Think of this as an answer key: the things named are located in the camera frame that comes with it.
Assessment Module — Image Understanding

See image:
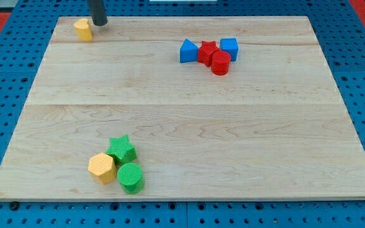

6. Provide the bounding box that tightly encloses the light wooden board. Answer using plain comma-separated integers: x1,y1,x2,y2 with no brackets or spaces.
0,16,365,202

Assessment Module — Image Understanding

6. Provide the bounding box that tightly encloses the red star block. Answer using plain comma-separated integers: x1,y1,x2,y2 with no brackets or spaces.
197,41,219,67

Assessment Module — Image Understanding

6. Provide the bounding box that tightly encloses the blue triangle block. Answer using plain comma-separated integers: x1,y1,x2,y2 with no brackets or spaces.
179,39,199,63

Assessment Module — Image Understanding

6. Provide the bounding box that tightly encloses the red cylinder block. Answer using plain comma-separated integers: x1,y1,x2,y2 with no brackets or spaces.
211,51,231,76

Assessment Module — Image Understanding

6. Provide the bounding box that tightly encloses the green star block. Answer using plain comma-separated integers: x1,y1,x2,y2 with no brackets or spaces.
106,135,138,165

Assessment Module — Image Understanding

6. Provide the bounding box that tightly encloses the green cylinder block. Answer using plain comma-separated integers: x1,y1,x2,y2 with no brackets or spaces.
117,163,144,194

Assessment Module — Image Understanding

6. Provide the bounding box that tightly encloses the blue cube block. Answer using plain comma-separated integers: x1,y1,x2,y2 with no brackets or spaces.
220,38,239,61

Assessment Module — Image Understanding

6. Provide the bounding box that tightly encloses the yellow hexagon block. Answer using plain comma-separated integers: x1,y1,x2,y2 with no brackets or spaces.
87,153,117,184

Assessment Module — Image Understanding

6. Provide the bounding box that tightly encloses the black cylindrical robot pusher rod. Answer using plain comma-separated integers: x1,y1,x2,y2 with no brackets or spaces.
87,0,108,26

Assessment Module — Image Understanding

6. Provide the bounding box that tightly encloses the yellow heart block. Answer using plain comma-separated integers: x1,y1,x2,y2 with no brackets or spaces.
74,18,93,42

